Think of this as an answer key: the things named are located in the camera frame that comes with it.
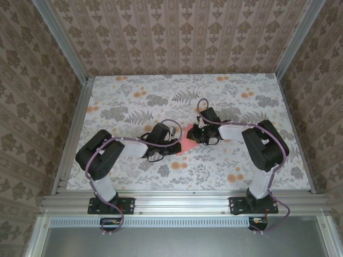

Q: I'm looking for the aluminium right side rail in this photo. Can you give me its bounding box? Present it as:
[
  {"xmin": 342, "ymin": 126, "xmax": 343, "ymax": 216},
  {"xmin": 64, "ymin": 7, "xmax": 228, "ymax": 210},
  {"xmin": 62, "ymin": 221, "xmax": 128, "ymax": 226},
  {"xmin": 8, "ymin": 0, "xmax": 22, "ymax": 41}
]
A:
[{"xmin": 275, "ymin": 74, "xmax": 317, "ymax": 195}]

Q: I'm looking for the aluminium rail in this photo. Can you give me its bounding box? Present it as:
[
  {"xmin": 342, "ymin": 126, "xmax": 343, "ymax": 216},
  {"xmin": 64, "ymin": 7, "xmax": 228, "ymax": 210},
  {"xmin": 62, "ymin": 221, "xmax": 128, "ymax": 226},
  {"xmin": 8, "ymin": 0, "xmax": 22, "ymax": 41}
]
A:
[
  {"xmin": 317, "ymin": 215, "xmax": 343, "ymax": 257},
  {"xmin": 275, "ymin": 74, "xmax": 317, "ymax": 195},
  {"xmin": 51, "ymin": 76, "xmax": 95, "ymax": 195},
  {"xmin": 25, "ymin": 215, "xmax": 53, "ymax": 257}
]

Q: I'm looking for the aluminium front frame beam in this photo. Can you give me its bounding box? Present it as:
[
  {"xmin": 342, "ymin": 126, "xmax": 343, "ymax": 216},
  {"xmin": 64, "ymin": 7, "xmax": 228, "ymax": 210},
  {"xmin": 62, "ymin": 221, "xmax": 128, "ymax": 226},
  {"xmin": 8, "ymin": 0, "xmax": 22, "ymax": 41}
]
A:
[{"xmin": 40, "ymin": 193, "xmax": 333, "ymax": 215}]

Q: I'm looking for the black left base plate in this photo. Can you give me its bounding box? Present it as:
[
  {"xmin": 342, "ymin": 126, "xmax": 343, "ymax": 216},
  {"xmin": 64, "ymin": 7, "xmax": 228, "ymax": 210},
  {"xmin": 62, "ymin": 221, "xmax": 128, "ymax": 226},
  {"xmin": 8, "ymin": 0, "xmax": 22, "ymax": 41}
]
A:
[{"xmin": 88, "ymin": 197, "xmax": 135, "ymax": 215}]

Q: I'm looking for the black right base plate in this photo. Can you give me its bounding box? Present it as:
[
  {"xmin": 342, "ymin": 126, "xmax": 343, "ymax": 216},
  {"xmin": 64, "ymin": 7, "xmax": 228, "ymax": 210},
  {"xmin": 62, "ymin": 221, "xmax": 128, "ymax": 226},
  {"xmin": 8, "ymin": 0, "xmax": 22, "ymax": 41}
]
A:
[{"xmin": 229, "ymin": 196, "xmax": 279, "ymax": 215}]

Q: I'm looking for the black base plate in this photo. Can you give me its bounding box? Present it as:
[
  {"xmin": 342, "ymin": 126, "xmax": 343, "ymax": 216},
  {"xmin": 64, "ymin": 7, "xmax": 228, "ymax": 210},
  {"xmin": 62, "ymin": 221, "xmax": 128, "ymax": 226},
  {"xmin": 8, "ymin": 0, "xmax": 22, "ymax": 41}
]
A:
[
  {"xmin": 229, "ymin": 196, "xmax": 279, "ymax": 215},
  {"xmin": 88, "ymin": 197, "xmax": 135, "ymax": 215}
]

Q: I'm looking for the black right cable connector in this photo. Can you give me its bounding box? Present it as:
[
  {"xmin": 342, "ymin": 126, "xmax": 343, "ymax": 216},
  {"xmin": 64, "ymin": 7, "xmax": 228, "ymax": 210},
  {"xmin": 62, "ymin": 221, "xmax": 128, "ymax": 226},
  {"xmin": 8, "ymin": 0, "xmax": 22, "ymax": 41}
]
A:
[{"xmin": 248, "ymin": 216, "xmax": 269, "ymax": 231}]

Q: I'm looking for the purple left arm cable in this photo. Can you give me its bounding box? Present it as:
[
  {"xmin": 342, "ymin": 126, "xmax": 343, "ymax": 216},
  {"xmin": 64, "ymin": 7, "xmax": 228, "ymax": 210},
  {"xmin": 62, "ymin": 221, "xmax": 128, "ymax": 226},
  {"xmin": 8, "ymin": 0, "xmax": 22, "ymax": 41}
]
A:
[{"xmin": 85, "ymin": 119, "xmax": 184, "ymax": 237}]

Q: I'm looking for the aluminium lower right rail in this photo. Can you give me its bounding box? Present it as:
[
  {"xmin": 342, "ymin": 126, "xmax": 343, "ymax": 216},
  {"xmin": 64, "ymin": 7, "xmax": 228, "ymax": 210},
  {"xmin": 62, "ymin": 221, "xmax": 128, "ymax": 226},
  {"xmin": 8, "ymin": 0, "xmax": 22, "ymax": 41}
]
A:
[{"xmin": 317, "ymin": 215, "xmax": 343, "ymax": 257}]

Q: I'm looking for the aluminium left side rail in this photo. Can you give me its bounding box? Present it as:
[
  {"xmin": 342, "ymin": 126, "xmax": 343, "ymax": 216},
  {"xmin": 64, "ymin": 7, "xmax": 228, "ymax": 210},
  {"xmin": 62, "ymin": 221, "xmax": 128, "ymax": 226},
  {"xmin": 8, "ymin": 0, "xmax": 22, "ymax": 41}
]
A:
[{"xmin": 51, "ymin": 76, "xmax": 95, "ymax": 195}]

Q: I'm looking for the aluminium corner post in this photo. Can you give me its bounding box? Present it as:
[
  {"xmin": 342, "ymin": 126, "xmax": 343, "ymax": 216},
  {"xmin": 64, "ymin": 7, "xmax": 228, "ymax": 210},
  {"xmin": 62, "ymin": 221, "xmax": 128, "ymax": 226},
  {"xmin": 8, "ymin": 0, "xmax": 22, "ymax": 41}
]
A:
[
  {"xmin": 34, "ymin": 0, "xmax": 90, "ymax": 84},
  {"xmin": 273, "ymin": 0, "xmax": 327, "ymax": 79}
]

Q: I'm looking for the grey slotted cable duct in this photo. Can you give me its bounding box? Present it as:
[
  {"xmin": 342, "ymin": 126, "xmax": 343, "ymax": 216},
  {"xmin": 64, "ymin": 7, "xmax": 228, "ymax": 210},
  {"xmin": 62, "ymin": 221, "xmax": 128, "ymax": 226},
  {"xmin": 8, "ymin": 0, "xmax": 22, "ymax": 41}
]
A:
[{"xmin": 50, "ymin": 217, "xmax": 251, "ymax": 226}]

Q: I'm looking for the aluminium right corner post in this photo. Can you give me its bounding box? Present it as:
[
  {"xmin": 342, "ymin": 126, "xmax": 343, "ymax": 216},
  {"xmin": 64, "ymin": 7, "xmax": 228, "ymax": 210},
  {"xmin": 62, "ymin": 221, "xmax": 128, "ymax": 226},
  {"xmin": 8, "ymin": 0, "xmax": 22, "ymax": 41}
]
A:
[{"xmin": 273, "ymin": 0, "xmax": 327, "ymax": 79}]

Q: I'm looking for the aluminium left corner post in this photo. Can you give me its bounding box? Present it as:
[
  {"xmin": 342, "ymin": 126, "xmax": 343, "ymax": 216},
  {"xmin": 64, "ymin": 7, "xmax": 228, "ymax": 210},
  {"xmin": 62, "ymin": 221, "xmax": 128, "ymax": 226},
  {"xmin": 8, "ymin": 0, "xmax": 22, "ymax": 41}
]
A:
[{"xmin": 34, "ymin": 0, "xmax": 90, "ymax": 84}]

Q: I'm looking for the aluminium lower left rail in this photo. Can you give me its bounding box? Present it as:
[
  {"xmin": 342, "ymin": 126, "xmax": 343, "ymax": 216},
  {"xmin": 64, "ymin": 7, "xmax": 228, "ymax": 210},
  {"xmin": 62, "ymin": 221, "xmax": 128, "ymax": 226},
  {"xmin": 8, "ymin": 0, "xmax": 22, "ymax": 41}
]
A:
[{"xmin": 25, "ymin": 215, "xmax": 53, "ymax": 257}]

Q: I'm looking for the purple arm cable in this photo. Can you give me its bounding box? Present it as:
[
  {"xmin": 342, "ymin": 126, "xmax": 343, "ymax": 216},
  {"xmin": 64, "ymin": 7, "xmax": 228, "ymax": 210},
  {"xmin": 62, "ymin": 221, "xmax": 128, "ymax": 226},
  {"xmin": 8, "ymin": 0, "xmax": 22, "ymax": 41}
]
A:
[
  {"xmin": 85, "ymin": 119, "xmax": 184, "ymax": 237},
  {"xmin": 197, "ymin": 98, "xmax": 292, "ymax": 233}
]

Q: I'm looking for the grey metal sheet panel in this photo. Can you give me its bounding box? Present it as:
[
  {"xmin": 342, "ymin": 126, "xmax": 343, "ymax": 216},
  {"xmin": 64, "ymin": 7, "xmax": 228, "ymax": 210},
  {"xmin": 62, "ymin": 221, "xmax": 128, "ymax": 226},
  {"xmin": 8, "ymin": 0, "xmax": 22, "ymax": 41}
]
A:
[{"xmin": 40, "ymin": 225, "xmax": 332, "ymax": 257}]

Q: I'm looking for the pink square paper sheet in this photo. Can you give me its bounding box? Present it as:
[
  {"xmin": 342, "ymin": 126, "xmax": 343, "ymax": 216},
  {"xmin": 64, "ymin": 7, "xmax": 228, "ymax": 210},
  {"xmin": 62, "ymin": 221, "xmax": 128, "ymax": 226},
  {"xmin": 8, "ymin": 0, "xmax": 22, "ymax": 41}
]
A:
[{"xmin": 176, "ymin": 123, "xmax": 201, "ymax": 156}]

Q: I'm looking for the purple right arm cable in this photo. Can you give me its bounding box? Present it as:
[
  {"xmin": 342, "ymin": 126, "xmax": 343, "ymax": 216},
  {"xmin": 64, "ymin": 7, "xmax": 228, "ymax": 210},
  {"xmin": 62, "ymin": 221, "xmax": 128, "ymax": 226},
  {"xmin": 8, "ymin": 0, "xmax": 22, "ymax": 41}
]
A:
[{"xmin": 197, "ymin": 98, "xmax": 292, "ymax": 233}]

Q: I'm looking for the floral patterned table mat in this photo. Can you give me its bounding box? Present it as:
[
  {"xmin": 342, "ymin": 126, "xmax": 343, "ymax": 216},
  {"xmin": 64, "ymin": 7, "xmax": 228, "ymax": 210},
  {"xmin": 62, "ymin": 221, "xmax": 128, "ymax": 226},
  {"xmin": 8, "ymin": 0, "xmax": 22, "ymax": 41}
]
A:
[{"xmin": 65, "ymin": 74, "xmax": 313, "ymax": 191}]

